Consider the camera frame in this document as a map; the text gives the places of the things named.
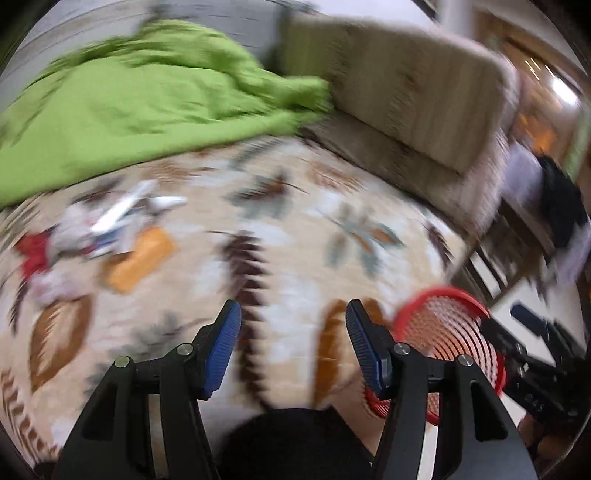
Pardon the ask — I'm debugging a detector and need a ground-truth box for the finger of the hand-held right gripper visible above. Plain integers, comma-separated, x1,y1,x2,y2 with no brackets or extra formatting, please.
510,302,555,340
480,318,527,367

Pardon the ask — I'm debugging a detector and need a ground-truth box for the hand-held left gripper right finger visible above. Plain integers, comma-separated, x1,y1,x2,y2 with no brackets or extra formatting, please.
345,299,539,480

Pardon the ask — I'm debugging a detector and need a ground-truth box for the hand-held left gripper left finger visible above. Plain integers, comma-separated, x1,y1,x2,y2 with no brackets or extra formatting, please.
51,300,243,480

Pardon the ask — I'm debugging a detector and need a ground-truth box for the red plastic basket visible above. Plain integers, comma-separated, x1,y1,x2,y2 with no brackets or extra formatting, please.
362,286,507,425

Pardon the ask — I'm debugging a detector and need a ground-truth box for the person's right hand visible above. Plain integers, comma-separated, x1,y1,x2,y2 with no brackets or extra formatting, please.
517,411,561,464

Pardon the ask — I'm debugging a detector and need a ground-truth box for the black cloth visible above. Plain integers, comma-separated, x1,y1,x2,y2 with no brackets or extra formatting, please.
539,156,588,251

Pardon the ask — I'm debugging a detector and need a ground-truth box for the orange packet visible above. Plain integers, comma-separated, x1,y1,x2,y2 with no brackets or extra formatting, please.
105,227,178,294

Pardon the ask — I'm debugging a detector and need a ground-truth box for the leaf print blanket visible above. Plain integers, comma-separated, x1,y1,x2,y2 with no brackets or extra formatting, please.
0,136,468,464

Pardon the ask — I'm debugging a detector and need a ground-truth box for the white tube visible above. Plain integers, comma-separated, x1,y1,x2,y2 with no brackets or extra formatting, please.
90,181,160,234

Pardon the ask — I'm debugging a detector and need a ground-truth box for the white crumpled paper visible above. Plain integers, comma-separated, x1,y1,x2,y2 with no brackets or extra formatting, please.
48,205,100,259

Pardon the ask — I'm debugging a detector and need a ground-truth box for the beige striped cushion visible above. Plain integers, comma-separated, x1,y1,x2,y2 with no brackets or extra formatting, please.
281,11,522,241

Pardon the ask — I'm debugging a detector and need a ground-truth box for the green quilt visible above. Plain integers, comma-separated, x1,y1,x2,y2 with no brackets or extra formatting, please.
0,21,334,208

